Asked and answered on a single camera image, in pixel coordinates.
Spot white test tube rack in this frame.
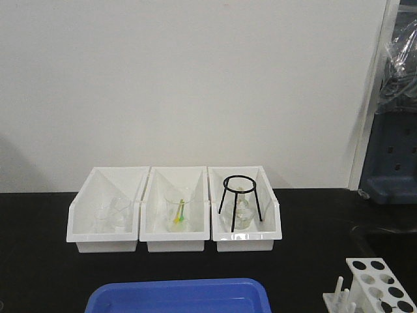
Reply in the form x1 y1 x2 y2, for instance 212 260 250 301
323 258 416 312

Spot middle white storage bin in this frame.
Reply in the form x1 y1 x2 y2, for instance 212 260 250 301
139 166 210 252

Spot white storage bin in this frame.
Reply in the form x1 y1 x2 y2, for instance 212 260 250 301
208 166 282 252
139 166 210 252
66 166 150 253

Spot round glass flask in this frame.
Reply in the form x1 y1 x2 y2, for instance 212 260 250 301
220 193 255 231

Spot right white storage bin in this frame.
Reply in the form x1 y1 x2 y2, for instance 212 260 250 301
208 166 282 252

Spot small glass beakers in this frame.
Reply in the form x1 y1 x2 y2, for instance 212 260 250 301
93 198 131 233

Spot left white storage bin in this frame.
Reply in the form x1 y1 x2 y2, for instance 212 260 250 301
66 166 150 253

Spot blue plastic tray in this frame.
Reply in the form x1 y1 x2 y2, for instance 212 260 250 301
85 278 271 312

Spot blue-grey drying pegboard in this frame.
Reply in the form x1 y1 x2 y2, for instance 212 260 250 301
358 1 416 204

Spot plastic bag of pegs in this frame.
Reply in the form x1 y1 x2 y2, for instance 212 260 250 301
377 19 416 113

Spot black sink basin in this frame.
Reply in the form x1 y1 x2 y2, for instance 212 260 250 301
350 226 416 282

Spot black wire tripod stand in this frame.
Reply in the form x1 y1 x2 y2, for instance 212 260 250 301
217 175 263 233

